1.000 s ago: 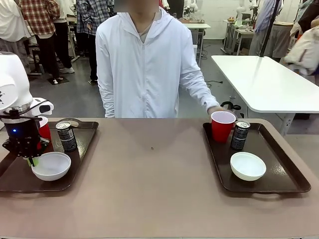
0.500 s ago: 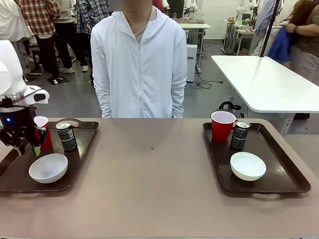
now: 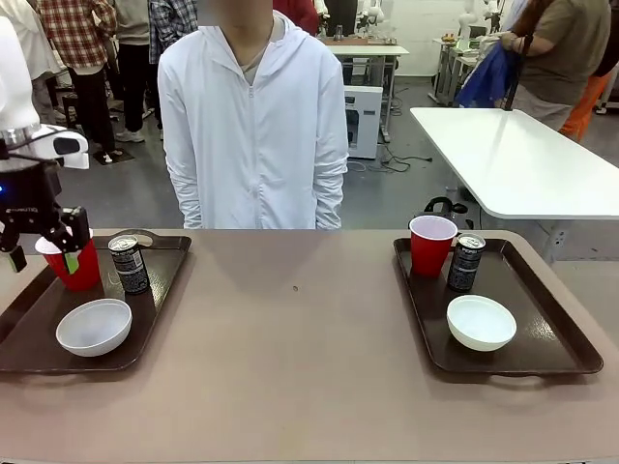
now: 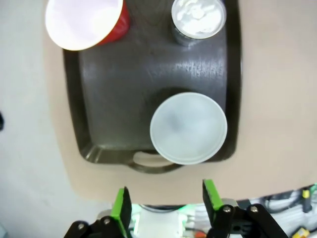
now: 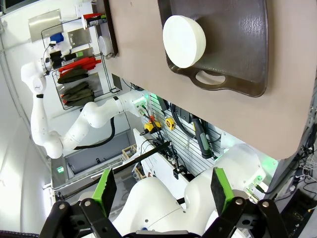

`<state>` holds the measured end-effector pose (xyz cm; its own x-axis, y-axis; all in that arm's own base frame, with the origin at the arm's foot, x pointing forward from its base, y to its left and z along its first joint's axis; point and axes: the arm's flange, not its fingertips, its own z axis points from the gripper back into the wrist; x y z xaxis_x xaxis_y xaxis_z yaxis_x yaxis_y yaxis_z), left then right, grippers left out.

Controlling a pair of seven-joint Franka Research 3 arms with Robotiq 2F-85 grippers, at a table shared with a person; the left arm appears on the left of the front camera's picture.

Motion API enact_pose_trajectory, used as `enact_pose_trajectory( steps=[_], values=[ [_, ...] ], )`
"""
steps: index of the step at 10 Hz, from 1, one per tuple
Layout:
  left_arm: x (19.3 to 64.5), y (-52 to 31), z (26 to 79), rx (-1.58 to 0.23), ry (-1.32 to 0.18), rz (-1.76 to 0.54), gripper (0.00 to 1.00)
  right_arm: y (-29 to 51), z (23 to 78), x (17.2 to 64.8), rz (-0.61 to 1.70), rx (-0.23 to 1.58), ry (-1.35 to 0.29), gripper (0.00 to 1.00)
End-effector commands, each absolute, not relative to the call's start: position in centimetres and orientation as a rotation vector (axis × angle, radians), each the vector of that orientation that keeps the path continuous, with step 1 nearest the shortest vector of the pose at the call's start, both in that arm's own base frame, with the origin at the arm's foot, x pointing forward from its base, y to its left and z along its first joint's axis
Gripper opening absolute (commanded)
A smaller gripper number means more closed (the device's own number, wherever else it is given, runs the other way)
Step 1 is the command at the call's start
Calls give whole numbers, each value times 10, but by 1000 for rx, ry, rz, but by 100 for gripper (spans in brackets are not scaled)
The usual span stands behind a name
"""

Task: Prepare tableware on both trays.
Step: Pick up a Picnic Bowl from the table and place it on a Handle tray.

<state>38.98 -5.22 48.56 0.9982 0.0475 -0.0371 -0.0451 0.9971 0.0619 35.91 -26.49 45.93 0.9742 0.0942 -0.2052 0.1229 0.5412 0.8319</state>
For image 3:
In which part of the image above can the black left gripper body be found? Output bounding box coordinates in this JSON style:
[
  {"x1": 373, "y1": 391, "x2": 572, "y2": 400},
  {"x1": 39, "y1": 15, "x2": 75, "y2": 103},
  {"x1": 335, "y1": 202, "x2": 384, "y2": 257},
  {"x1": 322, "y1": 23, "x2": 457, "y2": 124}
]
[{"x1": 0, "y1": 158, "x2": 65, "y2": 237}]

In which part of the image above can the red plastic cup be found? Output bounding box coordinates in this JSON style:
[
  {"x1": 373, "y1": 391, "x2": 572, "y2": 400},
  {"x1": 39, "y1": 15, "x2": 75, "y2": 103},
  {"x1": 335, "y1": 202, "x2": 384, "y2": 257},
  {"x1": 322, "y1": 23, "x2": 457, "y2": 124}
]
[
  {"x1": 34, "y1": 226, "x2": 103, "y2": 293},
  {"x1": 408, "y1": 215, "x2": 458, "y2": 277}
]

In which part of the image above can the black pepsi can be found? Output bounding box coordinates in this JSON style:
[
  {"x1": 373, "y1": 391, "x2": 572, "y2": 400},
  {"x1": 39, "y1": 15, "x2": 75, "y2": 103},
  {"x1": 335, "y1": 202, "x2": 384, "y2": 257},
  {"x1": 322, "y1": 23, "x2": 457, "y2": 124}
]
[
  {"x1": 447, "y1": 232, "x2": 486, "y2": 293},
  {"x1": 106, "y1": 234, "x2": 151, "y2": 297}
]

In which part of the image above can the white bowl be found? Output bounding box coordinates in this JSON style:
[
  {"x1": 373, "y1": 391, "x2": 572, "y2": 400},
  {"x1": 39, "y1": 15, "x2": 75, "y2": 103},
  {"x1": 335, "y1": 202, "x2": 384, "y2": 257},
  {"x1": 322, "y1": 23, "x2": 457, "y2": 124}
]
[
  {"x1": 446, "y1": 294, "x2": 517, "y2": 352},
  {"x1": 55, "y1": 298, "x2": 133, "y2": 358}
]

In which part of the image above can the person's left forearm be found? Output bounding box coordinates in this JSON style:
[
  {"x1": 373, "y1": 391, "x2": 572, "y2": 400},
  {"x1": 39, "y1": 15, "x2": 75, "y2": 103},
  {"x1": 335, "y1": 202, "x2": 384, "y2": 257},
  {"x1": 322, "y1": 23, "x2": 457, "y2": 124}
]
[{"x1": 311, "y1": 159, "x2": 350, "y2": 230}]

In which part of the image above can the person's right forearm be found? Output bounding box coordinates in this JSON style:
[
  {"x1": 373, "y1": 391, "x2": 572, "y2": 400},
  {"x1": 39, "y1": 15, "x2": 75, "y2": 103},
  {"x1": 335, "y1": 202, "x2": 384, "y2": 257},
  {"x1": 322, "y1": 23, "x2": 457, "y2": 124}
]
[{"x1": 164, "y1": 159, "x2": 205, "y2": 230}]

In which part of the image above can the black stool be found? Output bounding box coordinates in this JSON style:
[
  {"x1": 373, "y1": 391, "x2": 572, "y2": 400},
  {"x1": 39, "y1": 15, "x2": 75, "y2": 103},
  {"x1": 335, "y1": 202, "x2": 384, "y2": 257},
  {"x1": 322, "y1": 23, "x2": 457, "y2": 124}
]
[{"x1": 61, "y1": 91, "x2": 81, "y2": 128}]

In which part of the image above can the dark brown serving tray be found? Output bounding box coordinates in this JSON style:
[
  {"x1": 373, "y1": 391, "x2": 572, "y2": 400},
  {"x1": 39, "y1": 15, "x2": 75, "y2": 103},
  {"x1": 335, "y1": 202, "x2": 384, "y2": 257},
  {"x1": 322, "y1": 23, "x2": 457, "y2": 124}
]
[
  {"x1": 0, "y1": 229, "x2": 192, "y2": 377},
  {"x1": 392, "y1": 236, "x2": 604, "y2": 378}
]

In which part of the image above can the person in white top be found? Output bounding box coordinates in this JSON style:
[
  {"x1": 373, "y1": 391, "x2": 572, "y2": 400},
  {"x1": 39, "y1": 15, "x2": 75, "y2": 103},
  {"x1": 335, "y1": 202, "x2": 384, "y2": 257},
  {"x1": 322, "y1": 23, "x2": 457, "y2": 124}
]
[{"x1": 0, "y1": 0, "x2": 67, "y2": 128}]

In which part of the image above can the person in black trousers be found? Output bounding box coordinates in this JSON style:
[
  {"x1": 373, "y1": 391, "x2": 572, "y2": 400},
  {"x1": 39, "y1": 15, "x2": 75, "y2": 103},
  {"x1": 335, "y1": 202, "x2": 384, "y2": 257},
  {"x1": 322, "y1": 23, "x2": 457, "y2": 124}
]
[{"x1": 113, "y1": 0, "x2": 163, "y2": 144}]

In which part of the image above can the person in red plaid shirt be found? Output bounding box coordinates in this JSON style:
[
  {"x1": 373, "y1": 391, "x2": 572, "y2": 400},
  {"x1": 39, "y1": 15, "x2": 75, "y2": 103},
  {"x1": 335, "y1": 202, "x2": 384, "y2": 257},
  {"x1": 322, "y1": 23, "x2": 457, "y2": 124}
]
[{"x1": 36, "y1": 0, "x2": 120, "y2": 156}]

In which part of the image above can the person in white hoodie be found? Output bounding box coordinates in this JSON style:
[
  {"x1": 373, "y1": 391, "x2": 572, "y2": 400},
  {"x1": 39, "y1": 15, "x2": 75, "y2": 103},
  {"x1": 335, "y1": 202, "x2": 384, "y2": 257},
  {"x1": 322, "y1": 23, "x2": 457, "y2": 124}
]
[{"x1": 157, "y1": 0, "x2": 350, "y2": 230}]

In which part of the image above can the person in blue plaid shirt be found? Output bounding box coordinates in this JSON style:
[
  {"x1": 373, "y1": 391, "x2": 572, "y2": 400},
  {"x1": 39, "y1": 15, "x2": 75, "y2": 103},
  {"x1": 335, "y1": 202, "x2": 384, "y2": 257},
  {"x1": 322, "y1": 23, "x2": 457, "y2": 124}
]
[{"x1": 147, "y1": 0, "x2": 202, "y2": 65}]

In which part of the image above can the white computer tower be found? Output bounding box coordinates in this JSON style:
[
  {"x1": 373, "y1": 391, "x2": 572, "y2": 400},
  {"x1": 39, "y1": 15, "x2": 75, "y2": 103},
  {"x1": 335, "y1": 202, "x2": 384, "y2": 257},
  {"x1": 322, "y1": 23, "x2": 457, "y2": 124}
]
[{"x1": 342, "y1": 85, "x2": 385, "y2": 160}]

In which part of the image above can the white background desk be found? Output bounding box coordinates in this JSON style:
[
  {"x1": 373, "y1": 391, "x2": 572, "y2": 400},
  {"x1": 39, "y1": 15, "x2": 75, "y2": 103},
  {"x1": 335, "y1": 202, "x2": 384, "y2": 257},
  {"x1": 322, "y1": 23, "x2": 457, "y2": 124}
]
[{"x1": 323, "y1": 43, "x2": 410, "y2": 144}]

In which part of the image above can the black device under table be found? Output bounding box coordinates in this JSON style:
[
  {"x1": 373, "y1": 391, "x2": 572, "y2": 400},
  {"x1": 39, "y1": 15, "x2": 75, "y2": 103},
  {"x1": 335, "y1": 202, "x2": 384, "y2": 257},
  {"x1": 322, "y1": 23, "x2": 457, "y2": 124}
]
[{"x1": 424, "y1": 196, "x2": 469, "y2": 217}]

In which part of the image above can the blue cloth bag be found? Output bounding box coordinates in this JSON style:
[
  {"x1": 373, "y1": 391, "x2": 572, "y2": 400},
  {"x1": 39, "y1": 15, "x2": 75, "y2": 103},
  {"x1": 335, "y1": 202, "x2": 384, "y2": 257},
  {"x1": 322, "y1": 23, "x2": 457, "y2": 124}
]
[{"x1": 456, "y1": 36, "x2": 522, "y2": 110}]

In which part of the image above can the large white table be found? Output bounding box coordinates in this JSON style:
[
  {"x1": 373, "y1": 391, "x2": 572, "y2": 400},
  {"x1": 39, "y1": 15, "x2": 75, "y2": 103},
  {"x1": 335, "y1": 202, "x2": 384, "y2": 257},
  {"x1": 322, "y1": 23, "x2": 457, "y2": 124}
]
[{"x1": 409, "y1": 106, "x2": 619, "y2": 265}]

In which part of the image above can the black stand pole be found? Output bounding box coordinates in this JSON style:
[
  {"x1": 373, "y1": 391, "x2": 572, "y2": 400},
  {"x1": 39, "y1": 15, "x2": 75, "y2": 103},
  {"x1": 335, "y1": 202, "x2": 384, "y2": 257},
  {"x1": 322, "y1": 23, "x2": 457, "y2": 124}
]
[{"x1": 502, "y1": 33, "x2": 534, "y2": 112}]

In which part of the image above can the person in olive brown top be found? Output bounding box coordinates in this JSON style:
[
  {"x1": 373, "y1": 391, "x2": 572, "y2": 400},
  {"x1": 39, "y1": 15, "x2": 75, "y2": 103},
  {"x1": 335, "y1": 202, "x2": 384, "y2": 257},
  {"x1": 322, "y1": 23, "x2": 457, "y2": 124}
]
[{"x1": 500, "y1": 0, "x2": 613, "y2": 132}]

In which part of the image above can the person in orange trousers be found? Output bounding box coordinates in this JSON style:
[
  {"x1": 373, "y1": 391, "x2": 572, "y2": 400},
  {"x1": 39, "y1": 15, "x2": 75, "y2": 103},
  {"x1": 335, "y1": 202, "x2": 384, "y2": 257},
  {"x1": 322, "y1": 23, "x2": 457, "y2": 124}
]
[{"x1": 560, "y1": 0, "x2": 619, "y2": 143}]

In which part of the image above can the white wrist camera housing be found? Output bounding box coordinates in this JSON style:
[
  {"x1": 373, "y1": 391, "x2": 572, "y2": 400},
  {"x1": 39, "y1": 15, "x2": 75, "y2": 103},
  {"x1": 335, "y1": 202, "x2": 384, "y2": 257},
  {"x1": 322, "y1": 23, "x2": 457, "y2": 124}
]
[{"x1": 27, "y1": 124, "x2": 91, "y2": 171}]

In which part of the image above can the black floor cable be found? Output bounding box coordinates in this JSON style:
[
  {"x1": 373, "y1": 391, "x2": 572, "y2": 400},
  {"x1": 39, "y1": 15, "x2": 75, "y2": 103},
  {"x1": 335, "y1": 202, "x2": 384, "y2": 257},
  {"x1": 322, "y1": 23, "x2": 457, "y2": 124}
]
[{"x1": 380, "y1": 143, "x2": 432, "y2": 174}]

